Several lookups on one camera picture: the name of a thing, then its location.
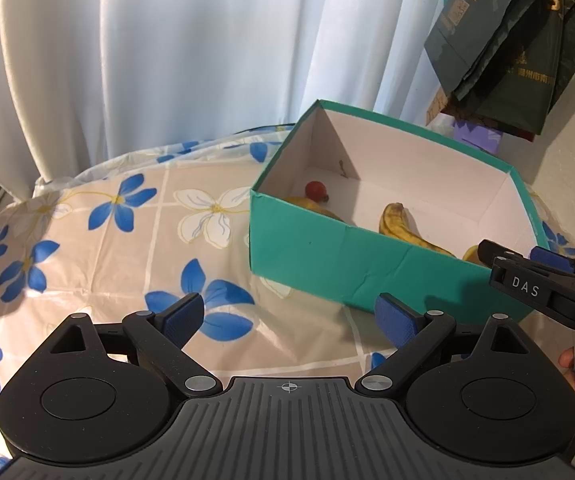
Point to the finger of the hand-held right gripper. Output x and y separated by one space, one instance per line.
552 260
492 252

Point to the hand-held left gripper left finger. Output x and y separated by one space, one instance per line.
182 316

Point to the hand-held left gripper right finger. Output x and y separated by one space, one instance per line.
397 319

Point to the teal cardboard box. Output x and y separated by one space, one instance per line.
347 265

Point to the long banana with stem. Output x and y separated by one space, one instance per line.
400 230

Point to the short spotted banana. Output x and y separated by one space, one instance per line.
317 207

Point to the red cherry tomato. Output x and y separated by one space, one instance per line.
316 190

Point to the blue floral tablecloth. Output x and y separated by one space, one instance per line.
117 270

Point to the purple paper item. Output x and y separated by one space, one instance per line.
477 137

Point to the dark green plastic bag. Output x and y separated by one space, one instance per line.
532 60

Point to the dark green paper bag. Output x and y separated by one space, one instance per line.
462 25

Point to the white curtain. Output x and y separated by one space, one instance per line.
142 60

